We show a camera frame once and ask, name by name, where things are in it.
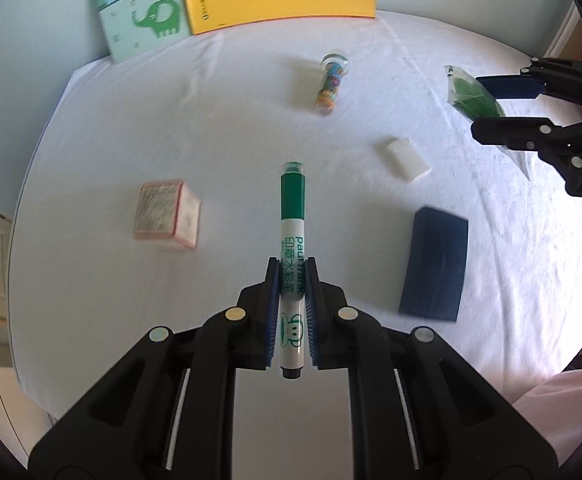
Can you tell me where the small white plastic box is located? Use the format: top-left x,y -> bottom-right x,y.
385,138 -> 432,181

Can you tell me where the green leaf packet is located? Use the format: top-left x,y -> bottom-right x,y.
443,65 -> 532,181

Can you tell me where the person's pink top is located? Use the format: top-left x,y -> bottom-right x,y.
513,367 -> 582,480

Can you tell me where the teal elephant book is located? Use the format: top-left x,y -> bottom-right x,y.
88,0 -> 192,64

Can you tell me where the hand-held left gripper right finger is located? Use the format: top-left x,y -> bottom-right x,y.
306,256 -> 559,480

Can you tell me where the green and white marker pen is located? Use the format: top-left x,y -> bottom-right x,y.
273,161 -> 308,380

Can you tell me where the clear candy tube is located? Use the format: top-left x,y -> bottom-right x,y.
315,50 -> 350,116

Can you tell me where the navy blue case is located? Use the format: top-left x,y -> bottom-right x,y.
398,206 -> 470,322

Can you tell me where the pink-edged cube box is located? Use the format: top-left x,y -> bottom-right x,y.
132,180 -> 202,251

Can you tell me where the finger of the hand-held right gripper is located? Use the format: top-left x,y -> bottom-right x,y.
471,116 -> 582,181
476,57 -> 582,111

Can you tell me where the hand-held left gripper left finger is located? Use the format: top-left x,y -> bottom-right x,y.
28,256 -> 282,480

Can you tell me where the white wardrobe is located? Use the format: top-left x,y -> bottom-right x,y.
0,345 -> 54,461

